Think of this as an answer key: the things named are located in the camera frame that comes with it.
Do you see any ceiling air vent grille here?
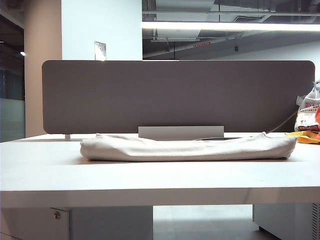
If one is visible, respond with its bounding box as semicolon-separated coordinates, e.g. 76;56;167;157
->
231;15;266;23

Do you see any white drawer cabinet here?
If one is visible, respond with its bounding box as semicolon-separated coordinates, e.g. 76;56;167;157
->
0;206;154;240

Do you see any grey power cable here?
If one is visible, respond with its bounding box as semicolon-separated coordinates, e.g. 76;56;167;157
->
197;111;300;141

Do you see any white vented cabinet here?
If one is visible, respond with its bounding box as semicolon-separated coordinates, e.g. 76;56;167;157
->
252;203;320;240

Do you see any beige T-shirt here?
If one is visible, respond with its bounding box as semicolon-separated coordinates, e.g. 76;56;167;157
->
79;131;298;162

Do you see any long ceiling light strip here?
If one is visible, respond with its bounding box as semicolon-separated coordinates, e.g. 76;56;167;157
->
141;21;320;32

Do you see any grey fabric desk partition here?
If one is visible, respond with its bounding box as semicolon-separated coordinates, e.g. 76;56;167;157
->
41;59;316;135

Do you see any metal wall plate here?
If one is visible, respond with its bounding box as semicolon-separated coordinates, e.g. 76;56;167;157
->
94;41;107;61

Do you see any yellow cloth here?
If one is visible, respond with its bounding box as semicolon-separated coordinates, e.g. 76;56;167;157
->
284;131;320;145

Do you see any orange cloth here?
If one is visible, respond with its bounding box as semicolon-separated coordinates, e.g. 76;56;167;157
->
315;106;320;140

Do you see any dark grey box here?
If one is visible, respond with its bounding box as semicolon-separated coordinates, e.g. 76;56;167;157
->
138;126;225;141

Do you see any clear printed snack bag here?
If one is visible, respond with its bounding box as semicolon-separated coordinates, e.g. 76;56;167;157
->
294;80;320;133

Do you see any grey ceiling duct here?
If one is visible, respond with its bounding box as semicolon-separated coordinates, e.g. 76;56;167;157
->
149;28;250;42

